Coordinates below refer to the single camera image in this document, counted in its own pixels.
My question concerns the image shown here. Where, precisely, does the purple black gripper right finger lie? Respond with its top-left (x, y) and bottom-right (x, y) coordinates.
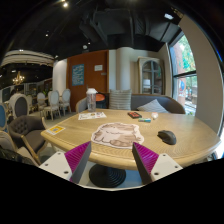
top-left (132, 142), bottom-right (159, 185)

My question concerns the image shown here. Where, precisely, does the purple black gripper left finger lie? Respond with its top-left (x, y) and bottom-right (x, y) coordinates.
top-left (65, 142), bottom-right (91, 184)

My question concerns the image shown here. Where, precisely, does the black computer mouse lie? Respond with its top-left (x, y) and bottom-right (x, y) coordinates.
top-left (157, 130), bottom-right (176, 145)

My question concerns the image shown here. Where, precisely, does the yellow table sticker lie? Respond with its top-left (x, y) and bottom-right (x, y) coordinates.
top-left (47, 125), bottom-right (64, 135)

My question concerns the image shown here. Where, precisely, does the teal green small pack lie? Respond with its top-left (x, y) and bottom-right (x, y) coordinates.
top-left (138, 118), bottom-right (151, 123)

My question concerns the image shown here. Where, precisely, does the round wooden table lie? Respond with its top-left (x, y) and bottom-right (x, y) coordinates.
top-left (42, 109), bottom-right (220, 187)

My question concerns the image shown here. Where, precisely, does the white paper menu sheet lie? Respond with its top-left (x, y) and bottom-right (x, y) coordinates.
top-left (78, 112), bottom-right (107, 120)

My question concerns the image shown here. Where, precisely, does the small white object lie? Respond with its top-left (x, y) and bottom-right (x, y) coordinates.
top-left (151, 112), bottom-right (158, 120)

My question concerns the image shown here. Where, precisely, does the black red small box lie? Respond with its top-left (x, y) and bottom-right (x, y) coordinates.
top-left (127, 112), bottom-right (142, 119)

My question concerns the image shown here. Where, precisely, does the grey white pillow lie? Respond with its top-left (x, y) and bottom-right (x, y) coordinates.
top-left (138, 99), bottom-right (167, 113)

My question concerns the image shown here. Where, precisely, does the dark grey tufted armchair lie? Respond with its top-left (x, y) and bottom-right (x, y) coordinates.
top-left (8, 115), bottom-right (47, 164)

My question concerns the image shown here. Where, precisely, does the grey sofa bench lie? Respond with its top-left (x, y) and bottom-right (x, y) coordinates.
top-left (76, 93), bottom-right (185, 114)

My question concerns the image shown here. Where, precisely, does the white dining chair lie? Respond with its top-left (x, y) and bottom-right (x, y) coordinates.
top-left (44, 90), bottom-right (60, 116)
top-left (59, 89), bottom-right (71, 111)

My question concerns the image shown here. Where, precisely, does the orange round seat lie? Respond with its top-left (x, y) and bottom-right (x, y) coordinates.
top-left (96, 94), bottom-right (105, 102)

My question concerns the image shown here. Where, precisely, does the clear plastic jar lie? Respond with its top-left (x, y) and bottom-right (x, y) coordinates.
top-left (86, 88), bottom-right (97, 112)

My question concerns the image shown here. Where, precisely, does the striped cushion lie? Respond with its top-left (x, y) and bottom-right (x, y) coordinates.
top-left (109, 89), bottom-right (132, 110)

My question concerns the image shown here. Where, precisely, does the grey oval back chair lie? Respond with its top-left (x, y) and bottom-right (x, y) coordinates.
top-left (9, 93), bottom-right (29, 118)

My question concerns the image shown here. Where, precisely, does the arched white cabinet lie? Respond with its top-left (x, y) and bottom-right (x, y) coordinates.
top-left (138, 57), bottom-right (165, 95)

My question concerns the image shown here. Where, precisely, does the gold chandelier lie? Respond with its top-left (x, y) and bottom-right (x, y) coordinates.
top-left (13, 72), bottom-right (25, 85)

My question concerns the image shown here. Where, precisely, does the large window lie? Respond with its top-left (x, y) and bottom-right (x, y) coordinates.
top-left (169, 32), bottom-right (197, 115)

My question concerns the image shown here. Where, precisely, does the blue wall poster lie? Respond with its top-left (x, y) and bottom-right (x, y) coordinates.
top-left (72, 64), bottom-right (84, 86)

